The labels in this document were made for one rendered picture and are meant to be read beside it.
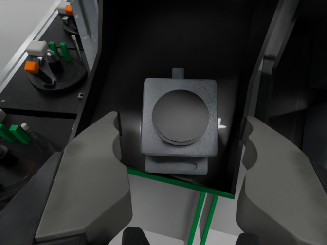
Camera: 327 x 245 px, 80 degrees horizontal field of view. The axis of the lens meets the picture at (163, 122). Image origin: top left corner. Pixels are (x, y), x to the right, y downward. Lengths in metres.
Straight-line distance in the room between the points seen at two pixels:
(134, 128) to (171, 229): 0.22
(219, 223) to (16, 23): 1.07
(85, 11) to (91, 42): 0.03
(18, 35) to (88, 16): 0.86
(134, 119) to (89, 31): 0.09
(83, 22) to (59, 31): 0.58
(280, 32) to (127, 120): 0.15
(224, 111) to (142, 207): 0.22
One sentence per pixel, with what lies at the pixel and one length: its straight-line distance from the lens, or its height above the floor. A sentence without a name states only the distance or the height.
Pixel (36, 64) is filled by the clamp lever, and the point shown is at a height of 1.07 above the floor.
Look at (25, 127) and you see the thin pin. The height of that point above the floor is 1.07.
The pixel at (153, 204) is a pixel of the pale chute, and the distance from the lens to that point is 0.33.
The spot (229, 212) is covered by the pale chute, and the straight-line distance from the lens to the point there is 0.36.
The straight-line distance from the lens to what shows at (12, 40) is 1.03.
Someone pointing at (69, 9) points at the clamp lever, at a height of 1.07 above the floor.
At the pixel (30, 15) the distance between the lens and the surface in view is 1.17.
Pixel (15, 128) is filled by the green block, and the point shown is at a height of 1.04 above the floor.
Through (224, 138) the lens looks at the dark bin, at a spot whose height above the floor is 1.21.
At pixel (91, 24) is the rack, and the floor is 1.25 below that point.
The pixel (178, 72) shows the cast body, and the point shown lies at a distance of 0.16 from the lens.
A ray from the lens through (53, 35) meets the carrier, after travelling 0.78.
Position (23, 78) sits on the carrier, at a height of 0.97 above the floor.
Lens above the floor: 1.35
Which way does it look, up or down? 55 degrees down
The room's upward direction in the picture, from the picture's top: 7 degrees clockwise
